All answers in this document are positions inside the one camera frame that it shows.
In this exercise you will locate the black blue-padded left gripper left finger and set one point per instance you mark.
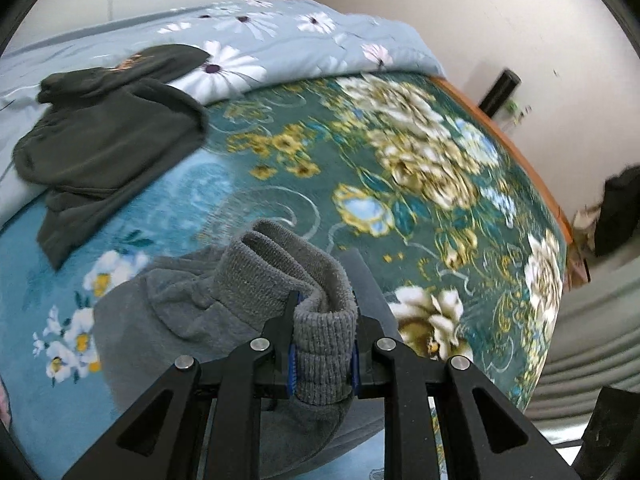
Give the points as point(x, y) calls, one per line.
point(200, 420)

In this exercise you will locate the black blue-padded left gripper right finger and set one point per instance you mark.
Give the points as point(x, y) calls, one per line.
point(446, 417)

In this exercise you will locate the grey sweatshirt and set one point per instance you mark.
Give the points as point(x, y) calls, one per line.
point(207, 303)

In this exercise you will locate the teal floral plush blanket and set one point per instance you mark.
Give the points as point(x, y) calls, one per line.
point(464, 248)

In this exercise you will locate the dark green-black garment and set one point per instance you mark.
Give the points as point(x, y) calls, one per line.
point(106, 135)

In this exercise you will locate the black cylindrical speaker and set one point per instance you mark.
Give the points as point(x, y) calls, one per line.
point(500, 92)

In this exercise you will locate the light blue floral quilt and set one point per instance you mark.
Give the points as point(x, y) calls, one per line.
point(251, 43)

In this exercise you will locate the orange wooden bed frame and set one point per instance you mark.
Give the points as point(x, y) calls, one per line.
point(513, 150)

